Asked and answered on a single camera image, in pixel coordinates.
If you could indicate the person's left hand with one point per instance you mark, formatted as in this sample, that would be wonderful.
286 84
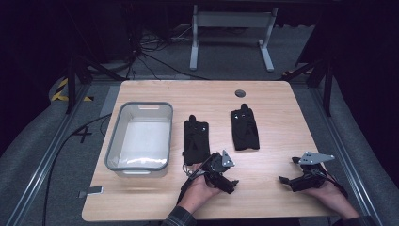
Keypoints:
196 194

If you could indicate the white metal desk frame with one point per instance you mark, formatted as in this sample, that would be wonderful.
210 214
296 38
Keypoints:
232 19

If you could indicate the grey plastic bin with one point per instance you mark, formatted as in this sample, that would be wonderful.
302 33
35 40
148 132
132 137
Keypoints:
141 141

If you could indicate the grey tape piece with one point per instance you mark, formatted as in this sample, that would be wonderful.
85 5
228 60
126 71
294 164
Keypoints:
92 190

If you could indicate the black metal stand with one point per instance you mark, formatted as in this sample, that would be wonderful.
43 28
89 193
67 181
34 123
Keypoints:
71 84
328 91

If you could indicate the person's left plaid sleeve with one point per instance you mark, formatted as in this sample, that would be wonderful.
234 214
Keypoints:
178 218

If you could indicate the person's right hand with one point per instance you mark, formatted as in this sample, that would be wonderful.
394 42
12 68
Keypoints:
335 197

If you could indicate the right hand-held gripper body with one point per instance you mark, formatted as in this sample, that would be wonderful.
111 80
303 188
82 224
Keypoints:
309 182

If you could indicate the black pouch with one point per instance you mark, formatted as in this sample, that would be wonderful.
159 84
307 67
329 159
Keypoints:
196 141
244 132

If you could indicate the aluminium floor rail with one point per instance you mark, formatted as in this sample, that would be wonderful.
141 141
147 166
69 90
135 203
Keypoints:
47 157
345 157

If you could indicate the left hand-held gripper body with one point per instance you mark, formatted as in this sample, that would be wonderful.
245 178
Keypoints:
216 166

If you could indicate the yellow black hazard tape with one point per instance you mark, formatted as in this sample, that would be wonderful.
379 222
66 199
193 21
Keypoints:
60 89

